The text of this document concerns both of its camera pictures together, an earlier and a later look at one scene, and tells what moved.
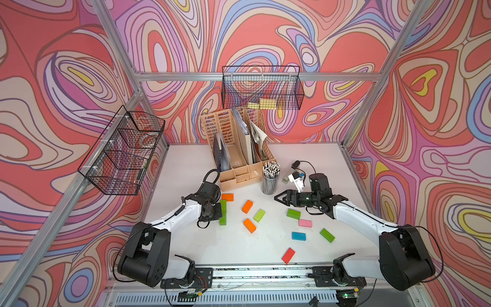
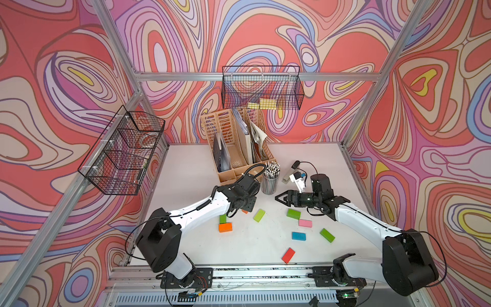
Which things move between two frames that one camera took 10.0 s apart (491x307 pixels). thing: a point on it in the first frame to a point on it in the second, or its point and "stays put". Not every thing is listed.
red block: x=288 y=255 stays put
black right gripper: x=289 y=193 stays put
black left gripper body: x=215 y=212 to x=249 y=203
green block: x=223 y=220 stays put
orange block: x=249 y=224 to x=225 y=228
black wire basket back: x=264 y=87 stays put
